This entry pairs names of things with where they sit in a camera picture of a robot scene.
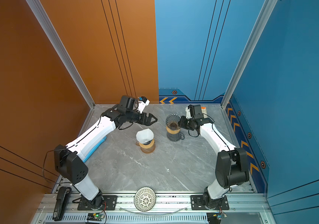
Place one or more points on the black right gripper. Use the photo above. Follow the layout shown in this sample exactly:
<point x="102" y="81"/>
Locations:
<point x="182" y="123"/>

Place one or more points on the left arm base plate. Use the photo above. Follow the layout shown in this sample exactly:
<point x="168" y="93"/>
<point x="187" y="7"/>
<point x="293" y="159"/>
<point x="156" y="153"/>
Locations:
<point x="108" y="204"/>

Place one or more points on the aluminium corner post left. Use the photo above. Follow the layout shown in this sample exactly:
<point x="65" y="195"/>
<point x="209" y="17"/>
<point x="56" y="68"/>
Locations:
<point x="51" y="33"/>

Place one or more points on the white paper coffee filter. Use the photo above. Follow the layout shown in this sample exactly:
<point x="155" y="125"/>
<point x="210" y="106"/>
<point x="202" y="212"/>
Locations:
<point x="145" y="136"/>

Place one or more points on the grey glass mug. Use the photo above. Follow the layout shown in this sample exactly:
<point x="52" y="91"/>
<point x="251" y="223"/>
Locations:
<point x="176" y="136"/>

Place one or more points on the green circuit board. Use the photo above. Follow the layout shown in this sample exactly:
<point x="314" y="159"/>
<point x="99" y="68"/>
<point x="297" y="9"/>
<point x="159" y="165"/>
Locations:
<point x="215" y="218"/>
<point x="95" y="217"/>

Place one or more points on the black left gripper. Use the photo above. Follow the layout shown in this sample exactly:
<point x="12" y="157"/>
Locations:
<point x="148" y="122"/>

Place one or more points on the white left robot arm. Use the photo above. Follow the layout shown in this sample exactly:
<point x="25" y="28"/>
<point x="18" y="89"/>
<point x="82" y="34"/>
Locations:
<point x="70" y="159"/>

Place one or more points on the grey glass dripper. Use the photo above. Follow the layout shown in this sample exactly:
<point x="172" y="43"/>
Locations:
<point x="172" y="122"/>

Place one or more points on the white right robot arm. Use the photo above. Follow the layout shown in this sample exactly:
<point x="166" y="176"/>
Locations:
<point x="232" y="162"/>

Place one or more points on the black handheld device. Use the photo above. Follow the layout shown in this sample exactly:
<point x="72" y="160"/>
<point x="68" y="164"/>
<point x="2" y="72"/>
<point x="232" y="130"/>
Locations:
<point x="62" y="200"/>

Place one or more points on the aluminium corner post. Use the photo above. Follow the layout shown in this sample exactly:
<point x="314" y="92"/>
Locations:
<point x="258" y="28"/>
<point x="51" y="33"/>

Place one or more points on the aluminium corner post right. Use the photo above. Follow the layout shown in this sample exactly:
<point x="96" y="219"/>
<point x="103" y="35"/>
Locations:
<point x="258" y="28"/>

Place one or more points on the wooden dripper ring holder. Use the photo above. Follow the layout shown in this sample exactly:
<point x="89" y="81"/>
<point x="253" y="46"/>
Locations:
<point x="148" y="145"/>

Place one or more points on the cream coffee filter pack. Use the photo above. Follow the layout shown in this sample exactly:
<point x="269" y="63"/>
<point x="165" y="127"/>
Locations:
<point x="204" y="110"/>

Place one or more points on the aluminium mounting rail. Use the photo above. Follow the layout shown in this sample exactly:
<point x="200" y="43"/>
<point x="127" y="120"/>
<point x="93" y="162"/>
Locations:
<point x="157" y="208"/>

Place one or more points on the white woven basket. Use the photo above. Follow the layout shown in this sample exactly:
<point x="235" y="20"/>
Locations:
<point x="145" y="199"/>

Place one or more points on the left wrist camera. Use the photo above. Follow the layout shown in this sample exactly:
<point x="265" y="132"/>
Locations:
<point x="142" y="103"/>

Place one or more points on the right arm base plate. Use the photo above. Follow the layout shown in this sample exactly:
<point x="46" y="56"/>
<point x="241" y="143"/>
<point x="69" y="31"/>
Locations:
<point x="198" y="203"/>

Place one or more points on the right green circuit board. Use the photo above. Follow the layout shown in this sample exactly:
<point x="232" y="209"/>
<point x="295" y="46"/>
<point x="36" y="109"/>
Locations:
<point x="215" y="218"/>

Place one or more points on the left green circuit board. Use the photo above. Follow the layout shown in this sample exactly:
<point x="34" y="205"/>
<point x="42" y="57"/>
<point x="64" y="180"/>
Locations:
<point x="95" y="217"/>

